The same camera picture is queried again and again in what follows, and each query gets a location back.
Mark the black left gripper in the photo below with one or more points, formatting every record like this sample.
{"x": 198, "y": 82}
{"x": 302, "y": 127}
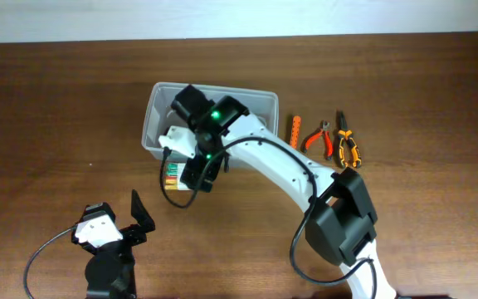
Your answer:
{"x": 130, "y": 236}

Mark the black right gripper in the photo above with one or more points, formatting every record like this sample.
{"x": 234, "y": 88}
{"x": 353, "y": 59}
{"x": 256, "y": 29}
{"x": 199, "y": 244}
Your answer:
{"x": 199, "y": 175}

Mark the clear box of bits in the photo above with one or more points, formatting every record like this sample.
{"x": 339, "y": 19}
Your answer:
{"x": 173, "y": 173}

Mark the clear plastic storage container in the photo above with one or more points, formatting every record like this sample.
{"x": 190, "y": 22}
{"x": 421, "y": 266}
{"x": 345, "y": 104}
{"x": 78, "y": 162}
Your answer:
{"x": 160, "y": 116}

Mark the orange perforated bar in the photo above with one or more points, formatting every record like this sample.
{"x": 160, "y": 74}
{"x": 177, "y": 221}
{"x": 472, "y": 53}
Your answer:
{"x": 295, "y": 131}

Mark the red handled cutting pliers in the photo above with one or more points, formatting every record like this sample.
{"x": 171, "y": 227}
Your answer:
{"x": 322, "y": 132}

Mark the orange black long-nose pliers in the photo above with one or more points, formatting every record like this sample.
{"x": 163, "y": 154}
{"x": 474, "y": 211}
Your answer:
{"x": 347, "y": 151}

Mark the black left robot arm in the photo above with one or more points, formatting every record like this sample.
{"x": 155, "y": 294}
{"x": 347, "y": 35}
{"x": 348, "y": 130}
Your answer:
{"x": 110, "y": 271}

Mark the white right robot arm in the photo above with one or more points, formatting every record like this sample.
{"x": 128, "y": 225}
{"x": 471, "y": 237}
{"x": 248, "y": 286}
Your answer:
{"x": 339, "y": 216}

